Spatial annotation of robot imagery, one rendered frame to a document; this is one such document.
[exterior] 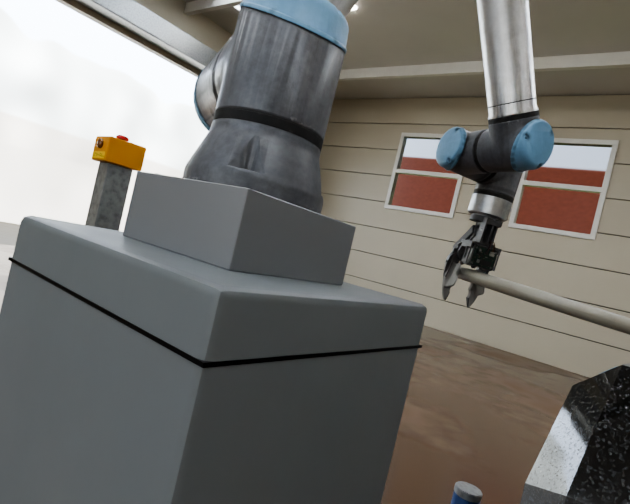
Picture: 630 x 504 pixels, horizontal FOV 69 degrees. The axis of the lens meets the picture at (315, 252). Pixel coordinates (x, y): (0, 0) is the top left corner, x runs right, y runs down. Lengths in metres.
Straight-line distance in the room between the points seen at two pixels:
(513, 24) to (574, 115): 7.15
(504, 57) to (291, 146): 0.50
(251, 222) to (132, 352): 0.18
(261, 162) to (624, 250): 7.11
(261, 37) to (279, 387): 0.41
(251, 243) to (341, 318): 0.13
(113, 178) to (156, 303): 1.20
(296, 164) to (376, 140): 8.60
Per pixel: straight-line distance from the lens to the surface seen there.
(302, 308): 0.42
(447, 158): 1.02
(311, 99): 0.59
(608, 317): 1.03
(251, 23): 0.63
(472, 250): 1.08
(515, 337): 7.63
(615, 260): 7.49
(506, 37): 0.95
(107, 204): 1.59
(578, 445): 1.07
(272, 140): 0.56
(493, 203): 1.10
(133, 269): 0.44
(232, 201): 0.50
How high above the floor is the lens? 0.90
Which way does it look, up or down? 1 degrees down
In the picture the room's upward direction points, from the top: 13 degrees clockwise
